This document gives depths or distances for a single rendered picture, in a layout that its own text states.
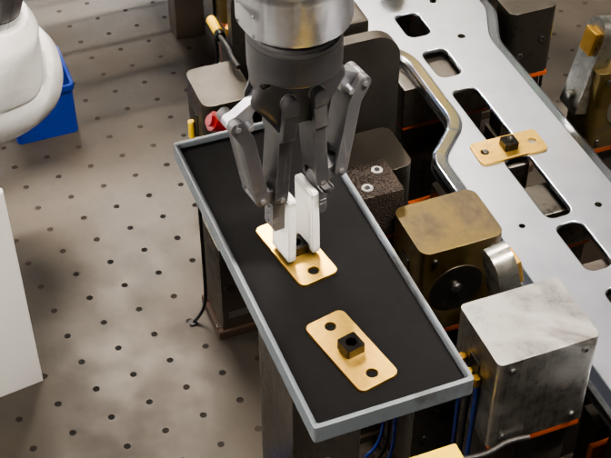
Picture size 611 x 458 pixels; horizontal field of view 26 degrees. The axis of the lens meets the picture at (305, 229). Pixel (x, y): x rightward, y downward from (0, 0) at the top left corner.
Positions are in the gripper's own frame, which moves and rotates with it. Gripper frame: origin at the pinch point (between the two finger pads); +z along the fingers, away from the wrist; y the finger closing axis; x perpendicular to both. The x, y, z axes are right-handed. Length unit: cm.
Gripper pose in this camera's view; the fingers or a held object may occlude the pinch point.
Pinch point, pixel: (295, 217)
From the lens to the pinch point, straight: 113.8
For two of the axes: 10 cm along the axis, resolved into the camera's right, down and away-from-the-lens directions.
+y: -8.6, 3.5, -3.7
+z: 0.0, 7.2, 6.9
